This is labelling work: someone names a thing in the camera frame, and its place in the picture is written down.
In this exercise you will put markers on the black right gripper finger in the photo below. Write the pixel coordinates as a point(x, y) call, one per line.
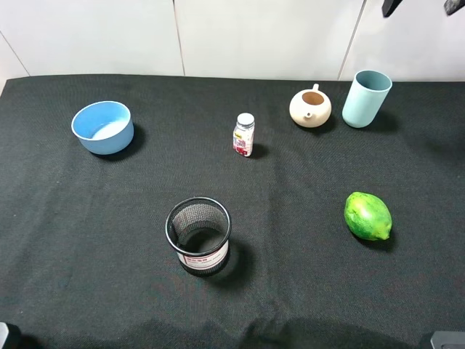
point(452, 6)

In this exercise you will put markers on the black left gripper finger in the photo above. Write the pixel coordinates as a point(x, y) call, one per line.
point(389, 6)

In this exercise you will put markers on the light teal cup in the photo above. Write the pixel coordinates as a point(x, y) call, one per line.
point(366, 95)

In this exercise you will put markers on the grey robot base corner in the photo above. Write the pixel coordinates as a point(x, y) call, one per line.
point(448, 340)

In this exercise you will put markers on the cream ceramic teapot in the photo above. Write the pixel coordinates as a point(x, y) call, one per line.
point(310, 108)

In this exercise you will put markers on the small white-capped bottle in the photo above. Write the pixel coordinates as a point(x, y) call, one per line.
point(243, 134)

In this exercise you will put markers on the black mesh pen holder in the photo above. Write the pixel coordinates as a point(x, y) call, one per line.
point(198, 229)

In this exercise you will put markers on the blue bowl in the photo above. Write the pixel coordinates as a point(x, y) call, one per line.
point(104, 127)

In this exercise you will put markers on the black table cloth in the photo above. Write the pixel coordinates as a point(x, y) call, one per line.
point(85, 262)

